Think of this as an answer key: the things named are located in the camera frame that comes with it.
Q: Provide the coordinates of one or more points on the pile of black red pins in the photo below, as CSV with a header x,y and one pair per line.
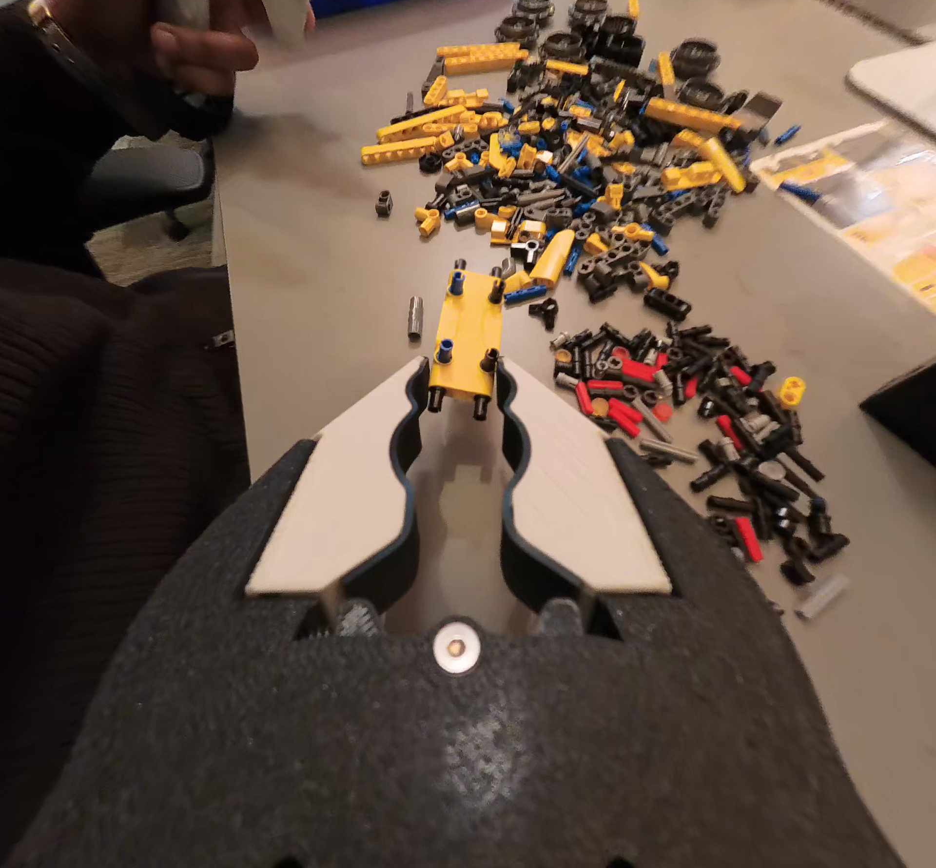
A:
x,y
702,429

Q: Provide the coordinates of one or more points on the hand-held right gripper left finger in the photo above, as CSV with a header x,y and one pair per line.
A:
x,y
336,517

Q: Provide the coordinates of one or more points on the grey tube connector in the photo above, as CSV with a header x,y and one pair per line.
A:
x,y
415,316

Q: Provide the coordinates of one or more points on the yellow tee connector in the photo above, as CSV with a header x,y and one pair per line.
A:
x,y
428,221

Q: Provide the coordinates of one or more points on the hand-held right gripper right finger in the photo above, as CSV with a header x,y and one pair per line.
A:
x,y
585,509

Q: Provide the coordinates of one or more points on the light grey axle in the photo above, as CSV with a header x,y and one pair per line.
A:
x,y
823,597

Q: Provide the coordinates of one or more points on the dark grey connector brick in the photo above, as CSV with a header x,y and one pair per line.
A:
x,y
384,204

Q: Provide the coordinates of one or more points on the white book stand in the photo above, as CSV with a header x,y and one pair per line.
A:
x,y
899,85

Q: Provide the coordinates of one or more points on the pile of yellow grey bricks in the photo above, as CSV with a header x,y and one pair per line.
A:
x,y
570,151

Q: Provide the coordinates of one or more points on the black block with yellow beams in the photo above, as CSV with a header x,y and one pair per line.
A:
x,y
907,414

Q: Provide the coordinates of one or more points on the group of black toy tyres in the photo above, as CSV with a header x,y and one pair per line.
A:
x,y
585,34

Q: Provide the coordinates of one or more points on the yellow wedge brick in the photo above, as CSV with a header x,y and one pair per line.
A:
x,y
517,281

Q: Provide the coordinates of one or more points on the blue long pin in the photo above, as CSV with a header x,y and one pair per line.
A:
x,y
526,292

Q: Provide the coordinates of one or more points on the yellow sticker sheet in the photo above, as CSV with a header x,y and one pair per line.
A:
x,y
863,210

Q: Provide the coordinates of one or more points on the yellow brick assembly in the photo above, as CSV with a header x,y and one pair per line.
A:
x,y
468,334

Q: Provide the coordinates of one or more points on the black two-hole connector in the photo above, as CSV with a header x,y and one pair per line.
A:
x,y
667,305

